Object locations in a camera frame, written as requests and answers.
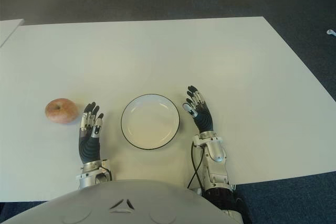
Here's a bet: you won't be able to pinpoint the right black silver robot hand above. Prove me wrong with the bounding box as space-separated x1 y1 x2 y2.
182 85 215 134

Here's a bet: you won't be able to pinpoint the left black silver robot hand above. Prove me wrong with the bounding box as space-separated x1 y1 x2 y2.
78 102 104 164

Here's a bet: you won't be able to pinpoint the red yellow apple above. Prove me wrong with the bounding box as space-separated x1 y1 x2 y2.
45 98 79 125

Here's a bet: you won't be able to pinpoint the white plate with black rim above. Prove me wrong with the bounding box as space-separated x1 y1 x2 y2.
120 93 182 151

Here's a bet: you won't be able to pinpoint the grey robot torso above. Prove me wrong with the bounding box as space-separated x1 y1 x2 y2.
0 179 244 224

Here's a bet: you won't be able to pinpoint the white neighbouring table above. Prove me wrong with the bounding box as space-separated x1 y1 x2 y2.
0 18 25 48

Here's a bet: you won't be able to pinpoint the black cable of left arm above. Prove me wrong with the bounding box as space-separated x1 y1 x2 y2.
101 165 113 180

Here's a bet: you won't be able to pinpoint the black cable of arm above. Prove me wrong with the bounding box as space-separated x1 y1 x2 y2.
101 165 113 180
186 140 204 189

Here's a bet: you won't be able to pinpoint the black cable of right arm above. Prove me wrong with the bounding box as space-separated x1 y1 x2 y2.
186 140 204 189

